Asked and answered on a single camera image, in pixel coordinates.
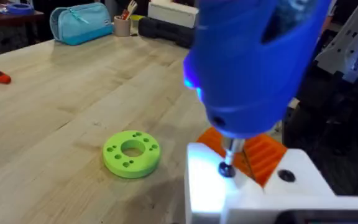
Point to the blue electric screwdriver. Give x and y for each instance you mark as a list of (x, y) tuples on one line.
[(244, 68)]

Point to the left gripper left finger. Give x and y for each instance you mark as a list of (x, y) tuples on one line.
[(204, 186)]

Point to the white box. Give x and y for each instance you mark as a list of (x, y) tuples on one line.
[(172, 14)]

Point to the beige cup with utensils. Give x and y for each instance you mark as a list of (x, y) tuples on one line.
[(122, 26)]

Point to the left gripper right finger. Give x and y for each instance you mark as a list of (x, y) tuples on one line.
[(294, 183)]

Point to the small black screw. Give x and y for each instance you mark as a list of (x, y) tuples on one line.
[(227, 170)]

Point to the blue tape roll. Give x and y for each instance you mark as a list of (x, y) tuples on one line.
[(20, 8)]

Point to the teal zip bag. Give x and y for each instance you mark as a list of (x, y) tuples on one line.
[(79, 23)]

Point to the green disc with holes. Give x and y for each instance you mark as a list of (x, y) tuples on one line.
[(117, 158)]

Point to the black rolled case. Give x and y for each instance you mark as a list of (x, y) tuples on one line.
[(166, 31)]

